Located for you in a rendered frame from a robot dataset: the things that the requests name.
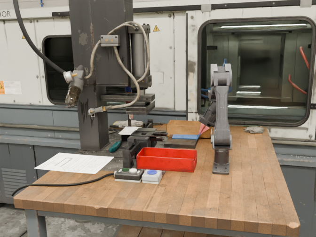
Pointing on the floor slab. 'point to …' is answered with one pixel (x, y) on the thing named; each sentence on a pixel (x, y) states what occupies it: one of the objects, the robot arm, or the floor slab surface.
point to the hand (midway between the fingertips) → (199, 133)
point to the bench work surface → (177, 197)
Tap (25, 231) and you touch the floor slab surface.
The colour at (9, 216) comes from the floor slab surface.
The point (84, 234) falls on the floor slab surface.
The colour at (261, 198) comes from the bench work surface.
